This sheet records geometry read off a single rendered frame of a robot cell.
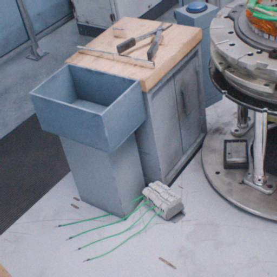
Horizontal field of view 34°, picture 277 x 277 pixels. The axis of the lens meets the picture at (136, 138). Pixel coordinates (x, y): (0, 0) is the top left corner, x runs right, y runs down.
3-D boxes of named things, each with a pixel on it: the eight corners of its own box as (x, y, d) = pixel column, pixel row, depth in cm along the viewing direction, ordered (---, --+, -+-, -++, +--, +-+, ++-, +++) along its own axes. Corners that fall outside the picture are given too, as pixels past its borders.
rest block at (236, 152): (246, 146, 97) (246, 138, 96) (247, 163, 93) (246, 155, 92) (226, 146, 98) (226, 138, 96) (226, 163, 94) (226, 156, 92)
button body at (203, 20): (223, 99, 117) (218, 7, 101) (202, 110, 115) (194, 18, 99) (205, 88, 122) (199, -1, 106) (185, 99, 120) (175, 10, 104)
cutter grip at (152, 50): (151, 60, 79) (150, 52, 78) (147, 60, 79) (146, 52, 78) (158, 48, 82) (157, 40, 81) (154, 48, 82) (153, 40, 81)
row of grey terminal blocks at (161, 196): (189, 213, 90) (186, 199, 87) (170, 226, 88) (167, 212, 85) (157, 188, 97) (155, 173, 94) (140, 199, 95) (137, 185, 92)
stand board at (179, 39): (147, 92, 78) (145, 80, 77) (66, 72, 88) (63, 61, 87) (202, 39, 90) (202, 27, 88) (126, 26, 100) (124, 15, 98)
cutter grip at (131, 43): (119, 54, 82) (118, 46, 81) (117, 53, 83) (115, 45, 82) (136, 45, 84) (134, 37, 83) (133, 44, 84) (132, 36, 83)
